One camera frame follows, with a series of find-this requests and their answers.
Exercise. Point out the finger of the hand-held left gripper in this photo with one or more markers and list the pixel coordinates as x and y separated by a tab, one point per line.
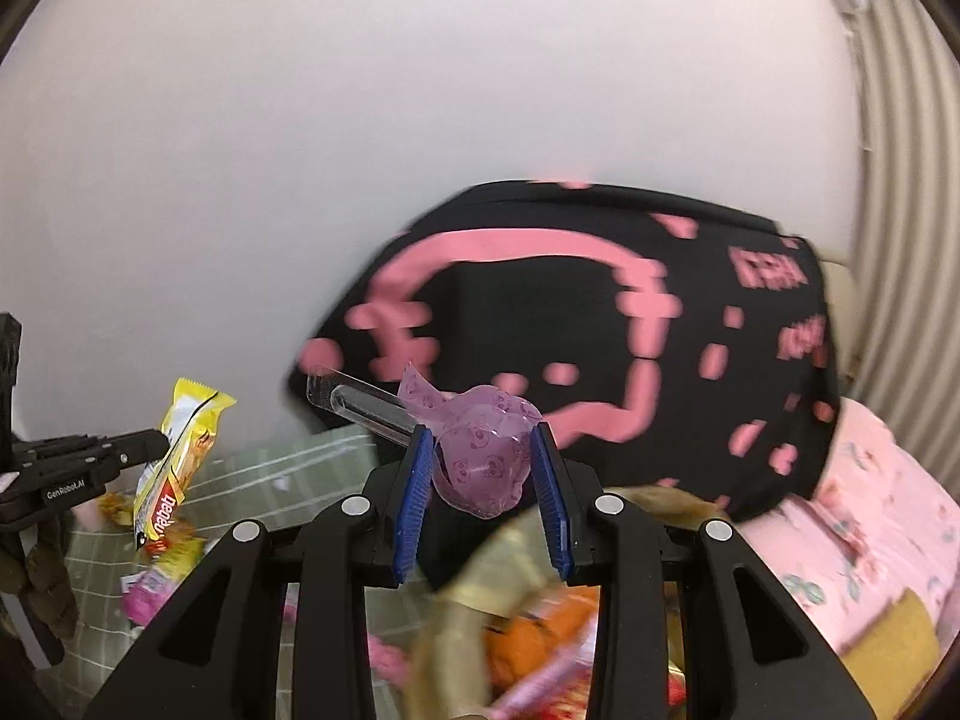
135	448

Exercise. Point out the beige headboard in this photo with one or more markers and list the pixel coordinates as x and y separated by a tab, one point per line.
844	315

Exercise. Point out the pink floral blanket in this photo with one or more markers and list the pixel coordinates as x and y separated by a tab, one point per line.
862	525

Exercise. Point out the pink purple snack wrapper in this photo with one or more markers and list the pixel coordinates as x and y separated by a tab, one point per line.
150	592

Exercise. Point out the purple translucent wrapper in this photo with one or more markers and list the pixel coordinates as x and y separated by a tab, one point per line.
480	450

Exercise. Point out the green checked cloth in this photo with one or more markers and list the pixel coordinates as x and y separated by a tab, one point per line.
247	480

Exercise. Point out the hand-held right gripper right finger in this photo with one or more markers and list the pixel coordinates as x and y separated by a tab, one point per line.
553	510

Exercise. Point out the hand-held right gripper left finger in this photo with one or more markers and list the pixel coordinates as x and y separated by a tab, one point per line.
412	510

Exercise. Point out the clear plastic tube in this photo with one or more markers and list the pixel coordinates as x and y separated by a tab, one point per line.
352	405

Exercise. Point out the orange snack bag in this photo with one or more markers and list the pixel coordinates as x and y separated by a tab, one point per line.
532	637

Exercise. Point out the black pink printed pillow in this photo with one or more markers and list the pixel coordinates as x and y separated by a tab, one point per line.
525	300

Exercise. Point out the beige pleated curtain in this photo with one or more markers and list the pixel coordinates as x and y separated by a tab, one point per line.
915	202

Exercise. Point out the yellow cushion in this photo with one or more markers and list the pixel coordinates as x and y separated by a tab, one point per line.
892	637

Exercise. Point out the yellow snack wrapper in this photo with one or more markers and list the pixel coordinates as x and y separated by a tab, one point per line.
184	450

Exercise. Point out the pink caterpillar toy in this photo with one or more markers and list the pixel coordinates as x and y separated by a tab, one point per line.
390	660

